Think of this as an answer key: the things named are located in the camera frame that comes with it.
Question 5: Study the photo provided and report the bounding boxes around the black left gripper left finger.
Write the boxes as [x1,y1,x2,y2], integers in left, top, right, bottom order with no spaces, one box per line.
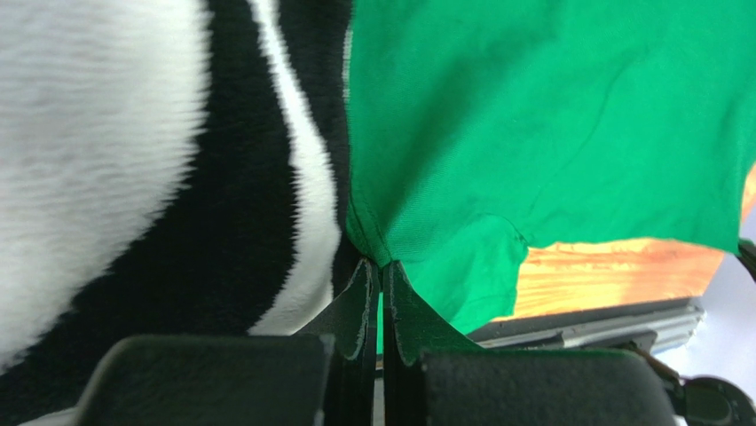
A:
[73,259,378,425]

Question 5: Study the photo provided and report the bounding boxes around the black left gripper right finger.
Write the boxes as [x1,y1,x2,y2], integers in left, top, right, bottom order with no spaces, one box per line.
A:
[382,262,674,425]

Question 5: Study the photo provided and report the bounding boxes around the green t shirt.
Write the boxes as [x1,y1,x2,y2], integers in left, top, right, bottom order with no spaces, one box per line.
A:
[348,1,755,334]

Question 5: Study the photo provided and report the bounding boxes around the zebra striped pillow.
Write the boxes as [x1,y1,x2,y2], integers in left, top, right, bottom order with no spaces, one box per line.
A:
[1,1,353,425]

